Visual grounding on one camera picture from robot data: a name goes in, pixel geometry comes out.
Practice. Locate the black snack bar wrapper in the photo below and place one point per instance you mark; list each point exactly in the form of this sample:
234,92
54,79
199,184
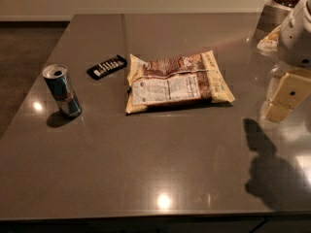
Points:
107,67

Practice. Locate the yellow snack packet background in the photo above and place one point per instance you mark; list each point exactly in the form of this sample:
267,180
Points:
270,42

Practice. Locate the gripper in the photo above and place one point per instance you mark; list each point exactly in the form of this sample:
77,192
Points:
295,41

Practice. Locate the jar of brown snacks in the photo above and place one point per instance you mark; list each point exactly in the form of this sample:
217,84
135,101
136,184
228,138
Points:
274,12

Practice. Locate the silver blue energy drink can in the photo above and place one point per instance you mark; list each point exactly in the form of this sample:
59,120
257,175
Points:
58,81

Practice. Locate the brown and yellow chip bag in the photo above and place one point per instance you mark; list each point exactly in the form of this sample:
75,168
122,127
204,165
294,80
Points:
175,81

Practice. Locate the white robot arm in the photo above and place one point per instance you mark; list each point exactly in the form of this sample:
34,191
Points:
294,46

